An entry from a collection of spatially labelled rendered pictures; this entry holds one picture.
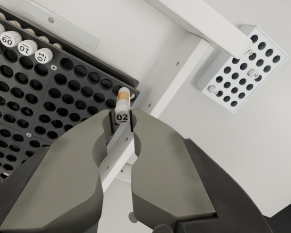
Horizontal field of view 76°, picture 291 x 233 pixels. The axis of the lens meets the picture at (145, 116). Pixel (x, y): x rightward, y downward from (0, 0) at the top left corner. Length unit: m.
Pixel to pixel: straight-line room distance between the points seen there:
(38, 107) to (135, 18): 0.15
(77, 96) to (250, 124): 0.37
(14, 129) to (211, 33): 0.23
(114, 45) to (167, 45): 0.07
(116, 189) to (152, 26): 0.32
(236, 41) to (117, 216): 0.34
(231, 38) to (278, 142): 0.40
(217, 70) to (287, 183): 0.44
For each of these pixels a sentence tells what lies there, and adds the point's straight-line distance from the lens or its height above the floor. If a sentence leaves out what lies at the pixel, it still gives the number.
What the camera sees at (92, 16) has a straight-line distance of 0.26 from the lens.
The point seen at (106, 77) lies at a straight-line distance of 0.20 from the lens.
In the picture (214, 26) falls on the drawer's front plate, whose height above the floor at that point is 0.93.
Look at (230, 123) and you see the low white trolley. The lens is 0.45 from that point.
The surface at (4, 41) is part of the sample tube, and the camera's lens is 0.21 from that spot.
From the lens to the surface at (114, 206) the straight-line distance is 0.40.
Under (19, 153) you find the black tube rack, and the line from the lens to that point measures 0.29.
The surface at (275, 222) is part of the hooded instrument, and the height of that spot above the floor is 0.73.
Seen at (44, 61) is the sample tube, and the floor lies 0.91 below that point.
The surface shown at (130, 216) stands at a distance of 0.41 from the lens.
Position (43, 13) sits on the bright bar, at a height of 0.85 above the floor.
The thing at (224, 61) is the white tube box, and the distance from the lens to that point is 0.34.
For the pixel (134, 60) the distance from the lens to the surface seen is 0.26.
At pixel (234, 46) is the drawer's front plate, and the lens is 0.19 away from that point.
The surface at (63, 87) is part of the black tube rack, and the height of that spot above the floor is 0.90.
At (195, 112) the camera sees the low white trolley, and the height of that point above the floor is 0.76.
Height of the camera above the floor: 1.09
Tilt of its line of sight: 59 degrees down
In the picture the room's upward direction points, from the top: 172 degrees clockwise
